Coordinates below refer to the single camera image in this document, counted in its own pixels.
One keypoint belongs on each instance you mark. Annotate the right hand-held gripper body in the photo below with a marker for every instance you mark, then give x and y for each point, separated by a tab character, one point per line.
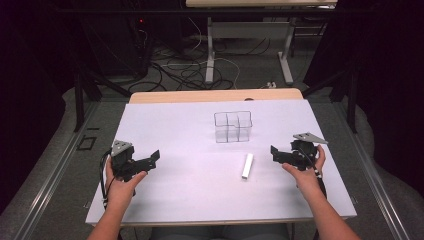
305	151

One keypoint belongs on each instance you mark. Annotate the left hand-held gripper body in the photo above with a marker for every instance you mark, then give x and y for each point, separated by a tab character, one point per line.
124	163

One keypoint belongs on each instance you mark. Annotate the person's left hand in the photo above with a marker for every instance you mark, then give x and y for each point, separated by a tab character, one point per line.
121	188

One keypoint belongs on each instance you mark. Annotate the person's right hand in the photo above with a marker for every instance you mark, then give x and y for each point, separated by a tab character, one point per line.
305	178

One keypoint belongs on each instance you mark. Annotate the long white box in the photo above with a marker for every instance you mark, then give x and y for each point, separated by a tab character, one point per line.
247	166

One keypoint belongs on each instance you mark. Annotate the white table mat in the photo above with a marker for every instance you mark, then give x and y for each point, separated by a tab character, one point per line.
200	173

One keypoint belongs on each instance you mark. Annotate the clear plastic organizer box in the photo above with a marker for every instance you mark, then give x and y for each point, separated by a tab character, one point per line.
233	126

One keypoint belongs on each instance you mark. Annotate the white power plug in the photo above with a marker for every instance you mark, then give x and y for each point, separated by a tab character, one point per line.
271	85

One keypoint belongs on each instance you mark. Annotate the black metal stand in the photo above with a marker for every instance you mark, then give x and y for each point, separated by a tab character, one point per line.
83	86
343	90

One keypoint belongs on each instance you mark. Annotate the black computer tower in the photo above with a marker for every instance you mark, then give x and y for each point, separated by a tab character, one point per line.
133	43

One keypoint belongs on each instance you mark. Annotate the desk with white legs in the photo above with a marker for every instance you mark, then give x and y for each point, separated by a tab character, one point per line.
246	30

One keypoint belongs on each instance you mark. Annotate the black floor socket frame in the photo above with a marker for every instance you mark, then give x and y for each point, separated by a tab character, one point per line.
86	142

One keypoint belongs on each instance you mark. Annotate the aluminium floor rail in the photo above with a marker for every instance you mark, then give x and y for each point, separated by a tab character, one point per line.
370	173
50	173

